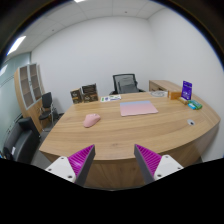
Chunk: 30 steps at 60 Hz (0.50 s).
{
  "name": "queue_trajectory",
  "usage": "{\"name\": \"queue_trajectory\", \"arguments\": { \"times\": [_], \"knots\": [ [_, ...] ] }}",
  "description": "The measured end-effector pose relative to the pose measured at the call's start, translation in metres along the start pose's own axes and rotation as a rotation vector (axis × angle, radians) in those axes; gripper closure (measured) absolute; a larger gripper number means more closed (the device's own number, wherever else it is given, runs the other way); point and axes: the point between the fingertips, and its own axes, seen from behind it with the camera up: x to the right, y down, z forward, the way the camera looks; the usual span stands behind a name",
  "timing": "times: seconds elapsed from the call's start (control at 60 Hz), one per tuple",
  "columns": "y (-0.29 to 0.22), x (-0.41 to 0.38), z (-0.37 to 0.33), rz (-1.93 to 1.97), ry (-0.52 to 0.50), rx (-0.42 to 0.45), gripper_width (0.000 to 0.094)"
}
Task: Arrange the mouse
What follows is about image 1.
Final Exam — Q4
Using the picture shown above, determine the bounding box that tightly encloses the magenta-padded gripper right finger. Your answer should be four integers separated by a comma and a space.
134, 144, 184, 185

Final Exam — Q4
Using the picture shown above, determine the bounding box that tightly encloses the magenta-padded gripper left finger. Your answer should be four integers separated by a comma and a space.
45, 144, 96, 187

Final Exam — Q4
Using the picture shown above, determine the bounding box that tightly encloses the pink computer mouse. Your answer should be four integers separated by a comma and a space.
83, 113, 102, 129

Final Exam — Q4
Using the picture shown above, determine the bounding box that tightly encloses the pink and blue mouse pad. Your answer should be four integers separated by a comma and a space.
119, 100, 159, 117

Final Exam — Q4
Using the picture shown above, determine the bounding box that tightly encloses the black leather armchair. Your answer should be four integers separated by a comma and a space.
2, 116, 42, 165

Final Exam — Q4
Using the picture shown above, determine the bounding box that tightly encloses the green and blue flat box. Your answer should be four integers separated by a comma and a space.
187, 99, 203, 111

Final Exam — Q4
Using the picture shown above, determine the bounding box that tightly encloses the yellow flat box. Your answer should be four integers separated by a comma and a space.
178, 96, 190, 106

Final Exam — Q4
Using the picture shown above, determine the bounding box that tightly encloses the small black visitor chair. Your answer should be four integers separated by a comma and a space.
38, 91, 60, 128

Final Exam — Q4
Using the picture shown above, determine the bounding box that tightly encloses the small brown carton box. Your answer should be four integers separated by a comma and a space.
69, 88, 84, 105

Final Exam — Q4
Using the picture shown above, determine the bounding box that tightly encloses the wooden shelf cabinet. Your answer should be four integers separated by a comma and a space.
13, 63, 46, 133

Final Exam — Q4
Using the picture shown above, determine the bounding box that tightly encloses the purple standing sign card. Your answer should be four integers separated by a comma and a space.
181, 80, 194, 101

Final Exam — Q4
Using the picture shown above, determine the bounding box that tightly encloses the wooden side desk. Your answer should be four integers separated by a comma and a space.
148, 79, 184, 94

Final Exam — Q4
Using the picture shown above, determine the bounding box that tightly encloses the black carton box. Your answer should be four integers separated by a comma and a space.
81, 83, 98, 95

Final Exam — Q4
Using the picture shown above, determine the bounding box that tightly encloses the white sticker sheet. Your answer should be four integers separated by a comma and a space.
100, 94, 123, 103

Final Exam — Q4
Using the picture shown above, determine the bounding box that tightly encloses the grey backpack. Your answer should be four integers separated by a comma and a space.
116, 76, 139, 94

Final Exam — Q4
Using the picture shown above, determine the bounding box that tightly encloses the black mesh office chair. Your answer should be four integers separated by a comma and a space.
109, 73, 147, 96

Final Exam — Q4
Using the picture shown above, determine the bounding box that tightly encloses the ceiling light panel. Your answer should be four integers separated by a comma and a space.
6, 35, 27, 57

